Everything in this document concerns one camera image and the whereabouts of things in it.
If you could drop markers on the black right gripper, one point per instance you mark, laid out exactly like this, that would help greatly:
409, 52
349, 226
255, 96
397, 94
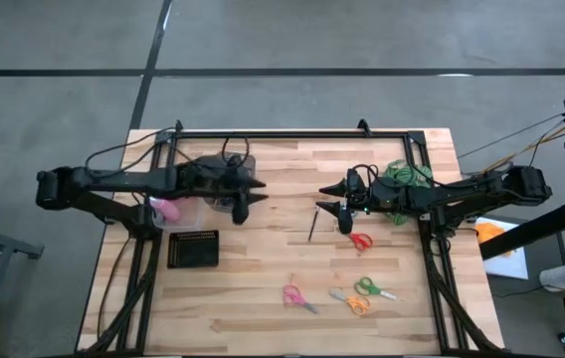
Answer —
351, 199

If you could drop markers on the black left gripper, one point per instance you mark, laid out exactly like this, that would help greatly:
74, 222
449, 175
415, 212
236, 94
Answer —
223, 186

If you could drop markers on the thin black paintbrush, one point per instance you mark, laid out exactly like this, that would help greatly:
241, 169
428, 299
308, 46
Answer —
313, 226

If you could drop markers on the clear plastic storage bin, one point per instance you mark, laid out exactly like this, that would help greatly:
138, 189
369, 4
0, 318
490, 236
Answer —
220, 206

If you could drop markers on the red scissors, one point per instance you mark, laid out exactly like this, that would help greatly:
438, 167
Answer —
360, 241

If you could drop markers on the light pink paint bottle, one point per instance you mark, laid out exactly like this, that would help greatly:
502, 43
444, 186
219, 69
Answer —
165, 209

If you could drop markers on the orange scissors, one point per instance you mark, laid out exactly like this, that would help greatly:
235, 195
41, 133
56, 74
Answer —
344, 297

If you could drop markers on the green scissors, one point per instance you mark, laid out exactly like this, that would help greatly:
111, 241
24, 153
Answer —
381, 293

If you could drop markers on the pink scissors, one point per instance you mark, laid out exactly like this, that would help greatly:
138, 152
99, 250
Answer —
303, 303

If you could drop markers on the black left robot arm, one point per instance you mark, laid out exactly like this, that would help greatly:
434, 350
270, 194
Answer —
113, 181

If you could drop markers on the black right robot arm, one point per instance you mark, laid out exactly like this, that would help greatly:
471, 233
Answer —
461, 191

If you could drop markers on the potted striped-leaf plant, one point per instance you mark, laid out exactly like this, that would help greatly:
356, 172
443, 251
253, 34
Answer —
404, 174

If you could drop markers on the black mesh plastic basket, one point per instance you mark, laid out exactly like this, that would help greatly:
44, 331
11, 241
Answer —
193, 248

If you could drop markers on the orange cloth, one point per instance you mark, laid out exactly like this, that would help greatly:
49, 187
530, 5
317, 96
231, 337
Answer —
490, 232

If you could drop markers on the white paper sheet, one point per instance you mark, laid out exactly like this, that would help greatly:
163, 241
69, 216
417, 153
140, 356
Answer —
511, 263

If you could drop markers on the black metal beam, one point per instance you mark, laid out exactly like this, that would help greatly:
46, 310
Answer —
536, 229

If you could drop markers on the white grey cylinder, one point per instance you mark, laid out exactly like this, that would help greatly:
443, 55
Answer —
561, 277

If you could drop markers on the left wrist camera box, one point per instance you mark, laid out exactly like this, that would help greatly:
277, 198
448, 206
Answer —
233, 161

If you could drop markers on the black rail clamp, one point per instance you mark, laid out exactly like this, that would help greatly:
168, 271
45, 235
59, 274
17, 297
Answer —
363, 126
178, 126

